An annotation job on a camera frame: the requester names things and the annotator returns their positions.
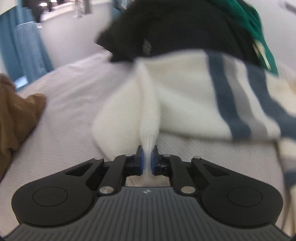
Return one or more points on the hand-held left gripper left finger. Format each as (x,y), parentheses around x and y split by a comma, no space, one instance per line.
(141,160)

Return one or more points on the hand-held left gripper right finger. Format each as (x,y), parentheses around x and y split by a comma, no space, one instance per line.
(153,162)

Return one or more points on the cream striped knit sweater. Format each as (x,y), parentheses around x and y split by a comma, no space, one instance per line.
(185,97)

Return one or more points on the brown garment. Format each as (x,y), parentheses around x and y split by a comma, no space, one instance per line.
(16,115)

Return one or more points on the black garment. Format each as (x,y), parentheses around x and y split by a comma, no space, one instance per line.
(173,27)

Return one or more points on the blue curtain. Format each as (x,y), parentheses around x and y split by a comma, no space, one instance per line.
(25,51)

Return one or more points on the hanging striped garment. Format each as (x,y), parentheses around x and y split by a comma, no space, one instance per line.
(81,8)

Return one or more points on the green garment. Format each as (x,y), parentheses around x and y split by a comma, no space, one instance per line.
(254,27)

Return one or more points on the hanging black jacket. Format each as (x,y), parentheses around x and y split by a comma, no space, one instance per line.
(39,9)

